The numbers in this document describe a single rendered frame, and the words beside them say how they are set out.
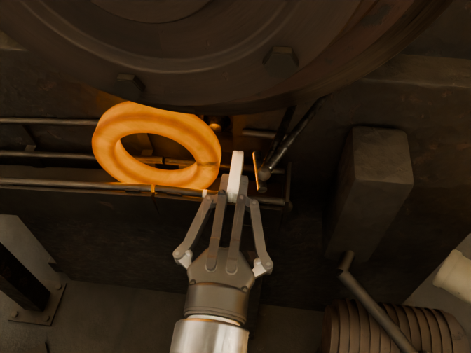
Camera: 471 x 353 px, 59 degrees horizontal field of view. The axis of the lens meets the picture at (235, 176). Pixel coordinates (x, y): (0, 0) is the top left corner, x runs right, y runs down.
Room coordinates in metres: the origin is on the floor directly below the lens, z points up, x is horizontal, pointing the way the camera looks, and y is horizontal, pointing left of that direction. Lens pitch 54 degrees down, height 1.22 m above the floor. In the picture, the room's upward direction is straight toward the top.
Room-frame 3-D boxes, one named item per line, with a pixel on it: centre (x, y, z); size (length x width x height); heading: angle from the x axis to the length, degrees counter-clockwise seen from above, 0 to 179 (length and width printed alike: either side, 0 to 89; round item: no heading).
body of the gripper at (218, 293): (0.19, 0.02, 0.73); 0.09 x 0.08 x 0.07; 173
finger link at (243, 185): (0.32, -0.02, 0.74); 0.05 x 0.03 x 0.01; 173
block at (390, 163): (0.35, -0.19, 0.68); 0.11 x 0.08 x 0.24; 173
